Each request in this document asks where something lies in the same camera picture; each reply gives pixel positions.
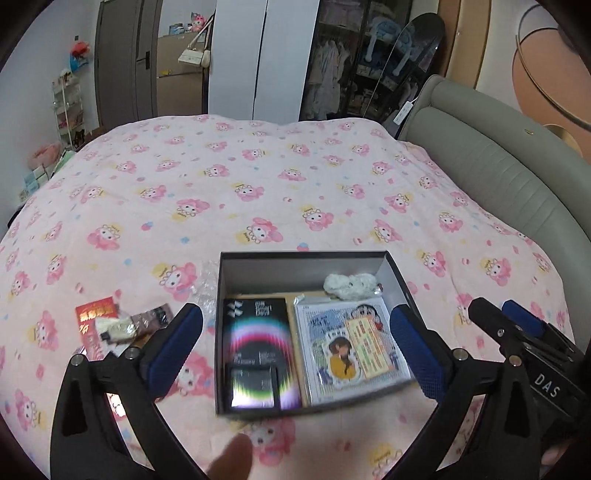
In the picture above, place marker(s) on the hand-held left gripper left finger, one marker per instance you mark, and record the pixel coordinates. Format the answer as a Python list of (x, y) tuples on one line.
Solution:
[(178, 350)]

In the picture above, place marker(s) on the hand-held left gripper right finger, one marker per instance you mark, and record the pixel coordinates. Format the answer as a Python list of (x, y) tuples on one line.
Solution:
[(418, 355)]

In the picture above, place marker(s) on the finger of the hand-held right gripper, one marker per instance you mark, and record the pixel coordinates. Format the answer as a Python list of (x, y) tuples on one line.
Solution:
[(494, 318), (524, 314)]

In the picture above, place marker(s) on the girl character sticker card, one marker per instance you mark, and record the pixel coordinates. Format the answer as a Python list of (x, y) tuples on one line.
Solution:
[(369, 346)]

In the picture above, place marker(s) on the cartoon bead art packet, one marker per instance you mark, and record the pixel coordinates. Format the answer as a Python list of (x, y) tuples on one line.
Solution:
[(318, 323)]

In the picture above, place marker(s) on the black cardboard box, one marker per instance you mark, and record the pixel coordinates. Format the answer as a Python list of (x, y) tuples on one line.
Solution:
[(277, 272)]

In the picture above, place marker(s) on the person's left hand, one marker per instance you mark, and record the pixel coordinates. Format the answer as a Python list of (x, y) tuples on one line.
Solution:
[(233, 454)]

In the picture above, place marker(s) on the brown snack packet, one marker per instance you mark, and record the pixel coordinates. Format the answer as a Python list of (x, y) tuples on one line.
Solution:
[(150, 318)]

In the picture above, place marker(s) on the white plastic packet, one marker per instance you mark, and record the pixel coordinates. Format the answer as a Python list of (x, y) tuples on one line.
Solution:
[(115, 330)]

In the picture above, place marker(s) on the clear bubble wrap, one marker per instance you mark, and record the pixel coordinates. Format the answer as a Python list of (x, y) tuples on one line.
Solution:
[(205, 281)]

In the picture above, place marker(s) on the black iridescent booklet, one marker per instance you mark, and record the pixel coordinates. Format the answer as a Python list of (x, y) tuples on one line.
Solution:
[(256, 341)]

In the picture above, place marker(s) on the small black iridescent card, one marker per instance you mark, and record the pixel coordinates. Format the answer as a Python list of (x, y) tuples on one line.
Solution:
[(254, 385)]

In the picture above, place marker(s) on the white fluffy toy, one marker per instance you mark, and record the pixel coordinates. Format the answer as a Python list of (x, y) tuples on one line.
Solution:
[(348, 282)]

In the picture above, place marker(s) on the pink printed blanket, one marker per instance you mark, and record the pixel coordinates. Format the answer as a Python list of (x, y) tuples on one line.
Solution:
[(231, 194)]

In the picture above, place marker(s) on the grey padded headboard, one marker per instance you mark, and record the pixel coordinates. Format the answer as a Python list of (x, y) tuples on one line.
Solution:
[(485, 152)]

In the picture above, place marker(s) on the green box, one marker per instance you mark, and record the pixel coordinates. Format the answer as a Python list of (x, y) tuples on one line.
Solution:
[(62, 164)]

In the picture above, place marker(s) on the stack of small boxes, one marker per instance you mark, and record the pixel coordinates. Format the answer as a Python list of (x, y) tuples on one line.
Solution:
[(37, 180)]

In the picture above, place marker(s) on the white power strip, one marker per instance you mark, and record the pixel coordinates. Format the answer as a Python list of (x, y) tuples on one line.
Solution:
[(402, 113)]

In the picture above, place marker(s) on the pink fluffy cushion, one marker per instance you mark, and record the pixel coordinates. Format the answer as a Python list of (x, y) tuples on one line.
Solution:
[(44, 154)]

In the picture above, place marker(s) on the white shelf rack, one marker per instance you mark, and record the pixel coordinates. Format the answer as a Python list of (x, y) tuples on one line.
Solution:
[(69, 110)]

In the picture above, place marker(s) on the white handbag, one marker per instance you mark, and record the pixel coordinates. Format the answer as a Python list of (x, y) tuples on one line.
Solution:
[(194, 56)]

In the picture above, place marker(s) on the grey door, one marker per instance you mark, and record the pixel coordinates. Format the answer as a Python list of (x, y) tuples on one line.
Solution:
[(124, 60)]

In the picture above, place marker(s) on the white wardrobe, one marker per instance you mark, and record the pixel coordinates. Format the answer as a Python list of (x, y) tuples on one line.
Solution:
[(258, 60)]

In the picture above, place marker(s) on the dark glass cabinet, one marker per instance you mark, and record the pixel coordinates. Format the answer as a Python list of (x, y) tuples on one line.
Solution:
[(337, 60)]

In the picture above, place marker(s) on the red plush toy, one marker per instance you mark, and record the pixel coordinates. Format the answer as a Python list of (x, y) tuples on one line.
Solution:
[(78, 50)]

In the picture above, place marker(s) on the pink plush toy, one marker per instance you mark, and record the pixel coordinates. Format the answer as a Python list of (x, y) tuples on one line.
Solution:
[(199, 21)]

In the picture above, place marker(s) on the orange round wall decoration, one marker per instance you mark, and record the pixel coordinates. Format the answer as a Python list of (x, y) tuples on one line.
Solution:
[(549, 92)]

